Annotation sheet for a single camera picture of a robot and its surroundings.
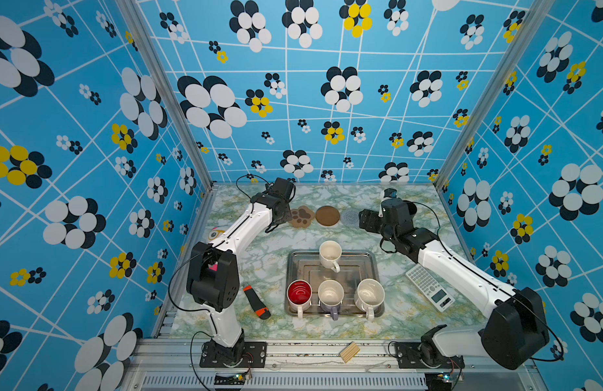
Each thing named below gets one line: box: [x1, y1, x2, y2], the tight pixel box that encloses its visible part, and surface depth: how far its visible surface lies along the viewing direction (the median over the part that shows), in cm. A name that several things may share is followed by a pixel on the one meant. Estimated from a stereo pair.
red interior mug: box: [286, 279, 313, 319], surface depth 80 cm
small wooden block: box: [339, 341, 361, 364], surface depth 75 cm
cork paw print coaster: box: [288, 205, 316, 229], surface depth 110 cm
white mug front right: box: [353, 278, 386, 321], surface depth 82 cm
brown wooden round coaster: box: [315, 205, 341, 227], surface depth 110 cm
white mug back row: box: [319, 239, 343, 273], surface depth 89 cm
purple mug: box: [317, 279, 345, 321], surface depth 81 cm
